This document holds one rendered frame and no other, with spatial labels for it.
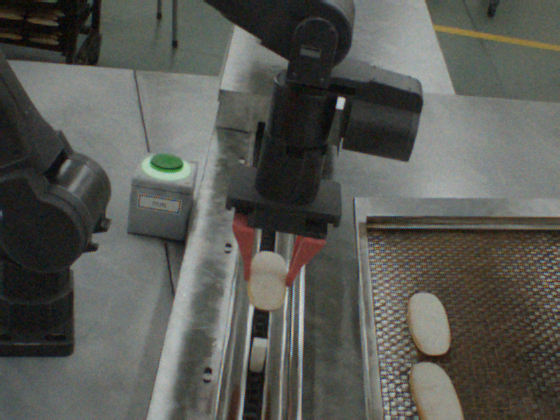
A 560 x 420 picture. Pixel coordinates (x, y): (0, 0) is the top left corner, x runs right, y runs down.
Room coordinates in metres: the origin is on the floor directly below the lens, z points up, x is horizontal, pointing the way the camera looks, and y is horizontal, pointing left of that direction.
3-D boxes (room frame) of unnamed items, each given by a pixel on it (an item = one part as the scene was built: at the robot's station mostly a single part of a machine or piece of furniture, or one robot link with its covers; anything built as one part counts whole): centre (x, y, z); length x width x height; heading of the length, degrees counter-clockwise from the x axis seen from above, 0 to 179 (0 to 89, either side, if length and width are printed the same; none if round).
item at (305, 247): (0.77, 0.00, 0.97); 0.07 x 0.07 x 0.09; 3
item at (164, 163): (1.00, 0.14, 0.90); 0.04 x 0.04 x 0.02
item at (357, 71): (0.77, -0.04, 1.13); 0.11 x 0.09 x 0.12; 89
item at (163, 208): (1.00, 0.14, 0.84); 0.08 x 0.08 x 0.11; 3
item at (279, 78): (0.76, -0.01, 1.10); 0.07 x 0.06 x 0.07; 89
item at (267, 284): (0.76, 0.00, 0.92); 0.10 x 0.04 x 0.01; 3
